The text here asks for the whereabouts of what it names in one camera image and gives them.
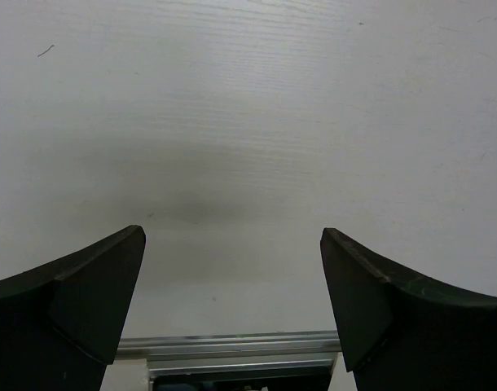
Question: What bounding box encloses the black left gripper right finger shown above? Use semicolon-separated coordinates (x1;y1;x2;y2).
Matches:
320;228;497;390

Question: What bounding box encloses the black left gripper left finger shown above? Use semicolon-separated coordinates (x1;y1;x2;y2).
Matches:
0;225;146;390

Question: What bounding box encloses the aluminium table edge rail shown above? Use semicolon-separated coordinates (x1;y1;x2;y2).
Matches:
116;331;341;378

